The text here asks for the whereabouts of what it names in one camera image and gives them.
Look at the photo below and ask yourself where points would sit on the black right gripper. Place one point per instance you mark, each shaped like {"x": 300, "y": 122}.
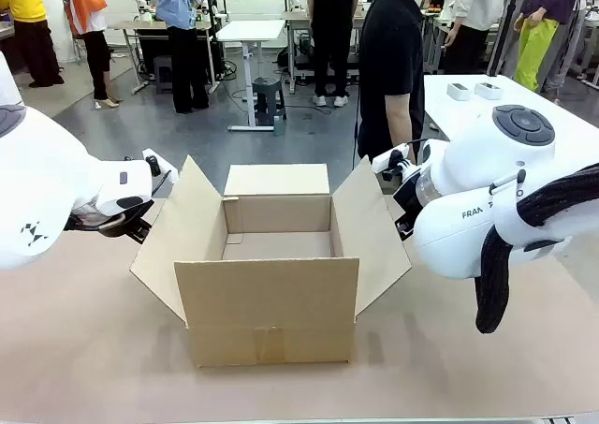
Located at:
{"x": 408, "y": 199}

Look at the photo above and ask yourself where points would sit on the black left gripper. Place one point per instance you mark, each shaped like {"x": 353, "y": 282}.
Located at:
{"x": 135, "y": 227}

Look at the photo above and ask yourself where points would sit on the brown cardboard box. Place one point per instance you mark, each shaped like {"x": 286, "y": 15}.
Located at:
{"x": 267, "y": 302}

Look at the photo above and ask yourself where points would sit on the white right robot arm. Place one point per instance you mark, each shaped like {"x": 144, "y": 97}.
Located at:
{"x": 468, "y": 237}

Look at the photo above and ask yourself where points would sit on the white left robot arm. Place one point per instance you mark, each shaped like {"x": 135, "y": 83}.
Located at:
{"x": 47, "y": 185}

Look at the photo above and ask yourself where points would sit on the person's right forearm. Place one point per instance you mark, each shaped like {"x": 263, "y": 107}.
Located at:
{"x": 400, "y": 124}

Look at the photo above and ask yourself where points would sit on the large white table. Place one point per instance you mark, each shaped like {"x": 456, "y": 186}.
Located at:
{"x": 468, "y": 115}

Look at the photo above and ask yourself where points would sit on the small white box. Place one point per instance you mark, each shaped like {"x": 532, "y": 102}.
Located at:
{"x": 458, "y": 92}
{"x": 486, "y": 91}

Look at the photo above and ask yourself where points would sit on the small bottle on floor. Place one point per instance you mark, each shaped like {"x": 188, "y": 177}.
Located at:
{"x": 279, "y": 127}

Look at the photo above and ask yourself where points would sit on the person in black shirt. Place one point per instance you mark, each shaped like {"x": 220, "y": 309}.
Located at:
{"x": 388, "y": 45}

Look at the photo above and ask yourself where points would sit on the dark plastic stool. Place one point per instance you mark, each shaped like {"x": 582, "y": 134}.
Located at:
{"x": 164, "y": 70}

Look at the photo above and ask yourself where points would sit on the grey plastic stool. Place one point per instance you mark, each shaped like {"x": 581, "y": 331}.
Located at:
{"x": 269, "y": 96}

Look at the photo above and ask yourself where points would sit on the background person in black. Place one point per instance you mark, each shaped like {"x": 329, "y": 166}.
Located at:
{"x": 332, "y": 21}

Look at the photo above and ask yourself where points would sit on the black stand pole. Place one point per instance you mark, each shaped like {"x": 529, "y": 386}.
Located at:
{"x": 507, "y": 26}

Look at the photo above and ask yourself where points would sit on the person in lime trousers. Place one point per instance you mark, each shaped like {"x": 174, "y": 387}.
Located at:
{"x": 538, "y": 45}

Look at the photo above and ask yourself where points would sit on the wooden top work table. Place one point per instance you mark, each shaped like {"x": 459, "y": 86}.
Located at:
{"x": 140, "y": 24}

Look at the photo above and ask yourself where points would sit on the person in white jacket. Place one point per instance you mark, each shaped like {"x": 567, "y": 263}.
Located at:
{"x": 477, "y": 3}

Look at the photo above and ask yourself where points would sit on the background work table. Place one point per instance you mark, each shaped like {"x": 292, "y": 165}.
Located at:
{"x": 299, "y": 17}

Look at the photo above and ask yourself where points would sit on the person in grey trousers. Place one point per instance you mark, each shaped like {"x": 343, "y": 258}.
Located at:
{"x": 568, "y": 54}

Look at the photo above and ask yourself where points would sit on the person in blue shirt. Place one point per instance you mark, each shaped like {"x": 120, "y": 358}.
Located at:
{"x": 180, "y": 3}

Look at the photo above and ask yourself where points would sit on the person in orange vest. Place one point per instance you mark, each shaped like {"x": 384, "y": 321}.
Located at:
{"x": 89, "y": 3}

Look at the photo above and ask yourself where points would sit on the white standing desk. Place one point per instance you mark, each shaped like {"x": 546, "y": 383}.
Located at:
{"x": 252, "y": 28}

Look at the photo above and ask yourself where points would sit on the person in yellow shirt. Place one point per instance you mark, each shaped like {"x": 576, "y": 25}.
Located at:
{"x": 23, "y": 3}

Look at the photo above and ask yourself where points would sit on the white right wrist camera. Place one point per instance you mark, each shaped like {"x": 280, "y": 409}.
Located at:
{"x": 384, "y": 159}

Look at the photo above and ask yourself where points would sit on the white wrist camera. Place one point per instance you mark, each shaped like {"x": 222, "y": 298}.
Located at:
{"x": 384, "y": 159}
{"x": 168, "y": 170}

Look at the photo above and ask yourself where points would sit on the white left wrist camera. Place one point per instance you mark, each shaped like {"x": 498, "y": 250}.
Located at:
{"x": 168, "y": 170}

